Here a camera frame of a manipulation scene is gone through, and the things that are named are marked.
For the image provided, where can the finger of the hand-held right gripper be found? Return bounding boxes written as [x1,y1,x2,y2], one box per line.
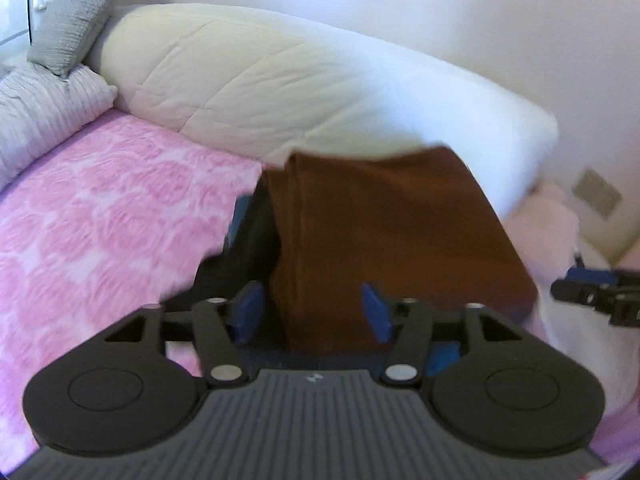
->
[550,266,640,328]

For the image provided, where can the grey checked cushion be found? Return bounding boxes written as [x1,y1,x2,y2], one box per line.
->
[26,0,143,78]

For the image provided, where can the white wardrobe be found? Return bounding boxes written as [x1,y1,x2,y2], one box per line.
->
[0,0,51,68]

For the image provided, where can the brown knit garment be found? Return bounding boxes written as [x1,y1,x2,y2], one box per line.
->
[262,145,540,356]

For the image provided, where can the wall outlet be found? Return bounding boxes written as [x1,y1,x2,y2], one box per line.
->
[571,169,624,219]

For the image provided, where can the lilac striped bolster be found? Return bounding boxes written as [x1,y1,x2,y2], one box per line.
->
[0,62,118,191]

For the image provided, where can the stack of folded dark clothes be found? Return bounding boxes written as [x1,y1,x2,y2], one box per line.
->
[220,194,453,378]

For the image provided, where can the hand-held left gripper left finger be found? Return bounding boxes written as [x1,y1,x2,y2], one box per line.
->
[104,281,266,389]

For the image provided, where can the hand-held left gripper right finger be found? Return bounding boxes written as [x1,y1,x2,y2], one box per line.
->
[361,281,525,387]

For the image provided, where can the white quilted pillow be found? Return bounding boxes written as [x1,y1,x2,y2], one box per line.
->
[90,2,560,221]

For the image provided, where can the pink floral bedsheet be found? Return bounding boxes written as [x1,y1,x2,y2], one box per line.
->
[0,110,640,476]

